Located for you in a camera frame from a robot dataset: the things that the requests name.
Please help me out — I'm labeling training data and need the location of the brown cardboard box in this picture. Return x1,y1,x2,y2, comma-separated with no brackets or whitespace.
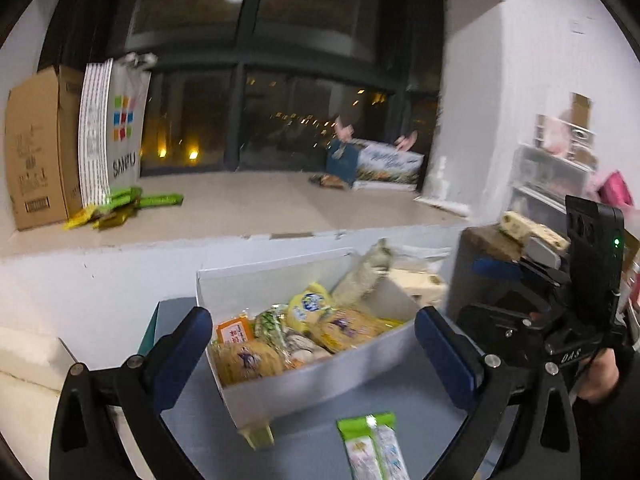
4,65,84,231

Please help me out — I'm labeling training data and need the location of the clear jelly cup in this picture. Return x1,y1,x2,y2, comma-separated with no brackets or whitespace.
239,422,274,451

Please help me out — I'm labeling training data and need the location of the orange yellow snack bag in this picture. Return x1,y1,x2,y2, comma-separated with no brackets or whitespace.
216,314,255,344

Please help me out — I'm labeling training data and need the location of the grey blue table mat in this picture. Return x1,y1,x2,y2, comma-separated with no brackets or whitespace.
136,296,507,480

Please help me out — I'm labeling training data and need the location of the green yellow packets pile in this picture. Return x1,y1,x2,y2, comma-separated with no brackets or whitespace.
63,186,183,231

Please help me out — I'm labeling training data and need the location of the green white snack bag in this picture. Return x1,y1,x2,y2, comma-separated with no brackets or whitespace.
254,304,293,367

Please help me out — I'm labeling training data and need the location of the printed tissue box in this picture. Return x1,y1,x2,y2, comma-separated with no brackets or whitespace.
326,139,424,192

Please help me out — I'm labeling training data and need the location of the clear drawer organizer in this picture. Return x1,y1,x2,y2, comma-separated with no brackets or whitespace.
506,144,592,234

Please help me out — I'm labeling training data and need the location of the beige tissue pack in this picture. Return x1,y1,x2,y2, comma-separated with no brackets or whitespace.
388,269,448,307

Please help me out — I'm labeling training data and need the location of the person's hand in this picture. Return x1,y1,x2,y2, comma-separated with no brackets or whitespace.
576,348,620,405

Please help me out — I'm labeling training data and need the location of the newspaper print snack bag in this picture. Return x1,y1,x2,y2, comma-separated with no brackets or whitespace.
331,238,394,307

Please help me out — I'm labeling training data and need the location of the pink gift box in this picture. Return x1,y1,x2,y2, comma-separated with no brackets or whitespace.
594,170,634,210

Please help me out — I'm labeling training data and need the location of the white dotted shopping bag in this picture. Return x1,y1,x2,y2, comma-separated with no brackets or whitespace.
77,52,157,207

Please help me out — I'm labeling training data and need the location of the yellow round snack bag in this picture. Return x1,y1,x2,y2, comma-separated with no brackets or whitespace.
284,283,334,333

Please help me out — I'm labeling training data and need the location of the cream radio speaker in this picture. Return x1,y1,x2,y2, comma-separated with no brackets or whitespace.
499,210,570,270

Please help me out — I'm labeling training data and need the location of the white open storage box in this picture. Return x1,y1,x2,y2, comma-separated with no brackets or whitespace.
195,246,426,430

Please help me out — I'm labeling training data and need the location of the white leather sofa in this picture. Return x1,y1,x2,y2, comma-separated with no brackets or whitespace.
1,327,74,479

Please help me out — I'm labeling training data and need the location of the round cracker pack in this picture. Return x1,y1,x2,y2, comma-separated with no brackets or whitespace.
209,339,285,387

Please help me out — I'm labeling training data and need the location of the small cardboard box on shelf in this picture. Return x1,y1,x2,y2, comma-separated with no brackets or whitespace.
570,93,591,129

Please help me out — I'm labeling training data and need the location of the green seaweed snack packet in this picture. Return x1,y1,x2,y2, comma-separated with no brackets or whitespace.
336,412,410,480

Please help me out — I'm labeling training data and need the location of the white plastic bottle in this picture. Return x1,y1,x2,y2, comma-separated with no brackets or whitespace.
430,156,449,200

